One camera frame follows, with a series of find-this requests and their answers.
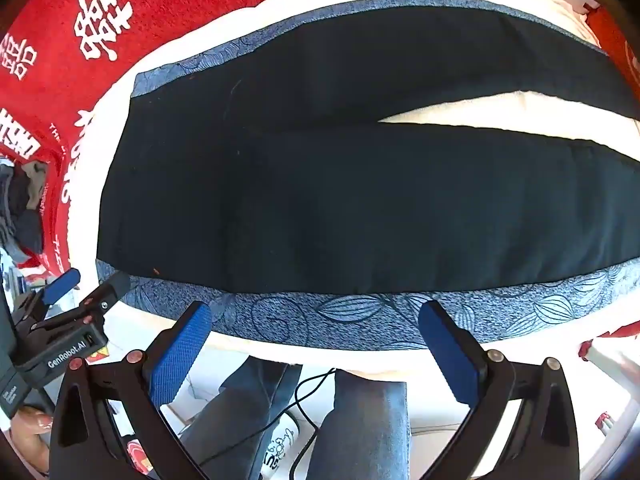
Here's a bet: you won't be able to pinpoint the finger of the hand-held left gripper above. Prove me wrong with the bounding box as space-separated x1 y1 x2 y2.
30 271 132 333
12 267 82 331

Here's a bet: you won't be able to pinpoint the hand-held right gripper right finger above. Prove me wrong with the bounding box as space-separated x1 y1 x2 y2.
417 300 581 480

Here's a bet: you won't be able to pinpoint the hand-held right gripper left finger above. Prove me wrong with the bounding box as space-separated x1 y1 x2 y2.
50 301 213 480

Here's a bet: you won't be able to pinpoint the black pants with blue stripes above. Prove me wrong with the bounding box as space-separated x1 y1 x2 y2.
95 0 640 351

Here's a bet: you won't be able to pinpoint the person's left hand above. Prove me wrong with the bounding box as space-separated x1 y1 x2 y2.
10 405 53 476

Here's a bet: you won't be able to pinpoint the pile of dark clothes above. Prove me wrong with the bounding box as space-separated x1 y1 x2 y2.
0 157 51 266

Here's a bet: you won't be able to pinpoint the red packet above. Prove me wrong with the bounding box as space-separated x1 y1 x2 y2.
122 437 156 473

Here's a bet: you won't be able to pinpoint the person's right leg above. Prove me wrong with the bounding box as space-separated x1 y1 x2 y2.
310 369 411 480

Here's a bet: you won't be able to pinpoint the white printed shoe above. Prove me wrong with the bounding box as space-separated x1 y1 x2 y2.
250 407 303 480

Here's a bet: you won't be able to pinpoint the white red carton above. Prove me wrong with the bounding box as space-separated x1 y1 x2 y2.
579 337 640 386
594 410 620 437

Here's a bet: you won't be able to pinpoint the cream fleece blanket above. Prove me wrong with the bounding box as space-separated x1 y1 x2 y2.
70 0 640 381

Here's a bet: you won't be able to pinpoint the red printed blanket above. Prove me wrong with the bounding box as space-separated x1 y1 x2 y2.
0 0 640 346

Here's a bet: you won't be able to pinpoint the black cable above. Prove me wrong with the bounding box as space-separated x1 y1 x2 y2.
197 367 338 480

